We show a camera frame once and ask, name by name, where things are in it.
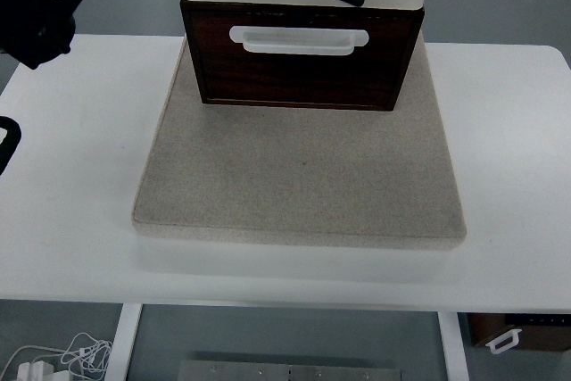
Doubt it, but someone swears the white drawer handle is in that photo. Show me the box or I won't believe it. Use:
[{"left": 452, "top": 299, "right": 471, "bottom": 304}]
[{"left": 228, "top": 26, "right": 369, "bottom": 56}]

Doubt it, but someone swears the brown drawer box on floor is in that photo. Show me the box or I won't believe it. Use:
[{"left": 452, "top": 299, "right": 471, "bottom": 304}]
[{"left": 467, "top": 313, "right": 570, "bottom": 352}]

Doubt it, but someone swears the beige fabric mat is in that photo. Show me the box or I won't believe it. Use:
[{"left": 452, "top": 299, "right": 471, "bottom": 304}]
[{"left": 132, "top": 37, "right": 468, "bottom": 252}]

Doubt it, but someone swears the white table leg right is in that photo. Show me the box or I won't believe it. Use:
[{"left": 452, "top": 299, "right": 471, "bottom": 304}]
[{"left": 437, "top": 311, "right": 469, "bottom": 381}]

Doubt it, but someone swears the white table leg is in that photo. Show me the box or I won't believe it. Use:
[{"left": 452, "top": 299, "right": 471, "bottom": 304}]
[
  {"left": 104, "top": 303, "right": 143, "bottom": 381},
  {"left": 437, "top": 311, "right": 469, "bottom": 381}
]

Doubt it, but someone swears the white table leg left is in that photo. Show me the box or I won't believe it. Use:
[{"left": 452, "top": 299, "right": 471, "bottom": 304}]
[{"left": 104, "top": 303, "right": 143, "bottom": 381}]

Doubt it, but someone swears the white power adapter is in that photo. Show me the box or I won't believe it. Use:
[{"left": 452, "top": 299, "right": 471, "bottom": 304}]
[{"left": 16, "top": 360, "right": 54, "bottom": 381}]

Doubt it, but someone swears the black sleeved cable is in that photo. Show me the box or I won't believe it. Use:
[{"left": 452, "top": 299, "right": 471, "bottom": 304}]
[{"left": 0, "top": 115, "right": 22, "bottom": 176}]

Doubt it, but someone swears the white handle on floor box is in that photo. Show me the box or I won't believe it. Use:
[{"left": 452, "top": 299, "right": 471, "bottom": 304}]
[{"left": 485, "top": 328, "right": 522, "bottom": 355}]

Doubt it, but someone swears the white cable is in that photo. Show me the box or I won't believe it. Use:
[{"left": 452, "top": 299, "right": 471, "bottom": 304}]
[{"left": 0, "top": 332, "right": 114, "bottom": 381}]

